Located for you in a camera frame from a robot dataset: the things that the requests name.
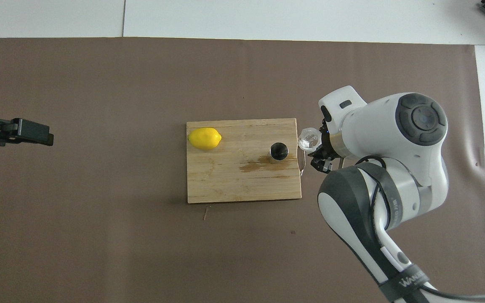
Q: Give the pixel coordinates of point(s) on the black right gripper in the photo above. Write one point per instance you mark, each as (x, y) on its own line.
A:
(327, 145)

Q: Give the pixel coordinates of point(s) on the clear faceted glass cup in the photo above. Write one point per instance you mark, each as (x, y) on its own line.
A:
(308, 139)

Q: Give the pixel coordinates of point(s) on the steel double jigger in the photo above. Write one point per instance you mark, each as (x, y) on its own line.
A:
(279, 151)

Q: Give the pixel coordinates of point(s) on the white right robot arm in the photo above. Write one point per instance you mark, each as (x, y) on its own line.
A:
(385, 139)

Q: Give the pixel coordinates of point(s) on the wooden cutting board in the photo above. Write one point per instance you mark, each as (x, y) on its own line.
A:
(225, 181)

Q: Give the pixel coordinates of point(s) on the yellow lemon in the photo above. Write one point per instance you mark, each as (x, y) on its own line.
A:
(204, 139)

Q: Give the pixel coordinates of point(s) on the brown paper table mat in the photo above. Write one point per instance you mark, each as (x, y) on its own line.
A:
(99, 231)

